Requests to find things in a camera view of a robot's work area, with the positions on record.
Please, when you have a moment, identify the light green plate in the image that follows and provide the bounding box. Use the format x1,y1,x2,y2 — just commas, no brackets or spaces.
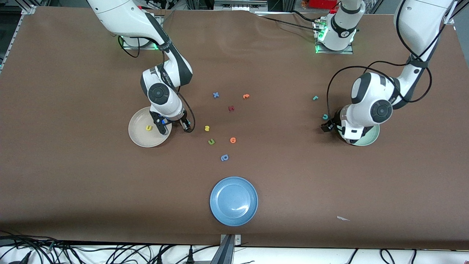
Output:
354,124,380,146

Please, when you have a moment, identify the beige brown plate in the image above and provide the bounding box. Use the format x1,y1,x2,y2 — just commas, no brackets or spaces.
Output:
128,106,173,148

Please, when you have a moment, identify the blue plate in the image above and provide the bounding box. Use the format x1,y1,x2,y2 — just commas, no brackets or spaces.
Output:
210,177,259,227

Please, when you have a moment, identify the red box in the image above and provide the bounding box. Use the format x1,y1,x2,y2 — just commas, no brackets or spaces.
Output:
309,0,337,10

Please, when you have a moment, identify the grey metal device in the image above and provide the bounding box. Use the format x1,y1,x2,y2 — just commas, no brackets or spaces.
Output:
214,0,269,11

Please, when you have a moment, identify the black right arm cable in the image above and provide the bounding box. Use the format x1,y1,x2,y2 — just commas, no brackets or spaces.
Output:
117,35,196,133

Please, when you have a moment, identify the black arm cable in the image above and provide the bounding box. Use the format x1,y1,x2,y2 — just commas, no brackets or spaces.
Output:
326,0,457,127
117,35,196,133

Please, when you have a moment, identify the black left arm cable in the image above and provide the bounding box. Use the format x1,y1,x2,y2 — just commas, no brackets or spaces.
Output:
326,0,457,127

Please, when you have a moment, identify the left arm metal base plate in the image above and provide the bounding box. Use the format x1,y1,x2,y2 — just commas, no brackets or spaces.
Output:
315,18,354,55

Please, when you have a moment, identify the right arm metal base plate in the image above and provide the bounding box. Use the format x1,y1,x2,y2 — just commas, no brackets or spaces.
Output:
121,36,162,50

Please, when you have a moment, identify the black base power cable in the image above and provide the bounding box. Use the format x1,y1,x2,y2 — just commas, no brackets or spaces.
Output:
262,15,319,32

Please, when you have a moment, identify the grey metal table bracket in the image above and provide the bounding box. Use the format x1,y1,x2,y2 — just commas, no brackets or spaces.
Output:
220,234,241,264

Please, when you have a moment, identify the grey table side rail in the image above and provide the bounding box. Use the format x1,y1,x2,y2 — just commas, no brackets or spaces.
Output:
0,15,22,70

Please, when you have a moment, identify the thick black floor cable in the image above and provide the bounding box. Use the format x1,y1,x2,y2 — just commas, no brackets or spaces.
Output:
0,235,52,264

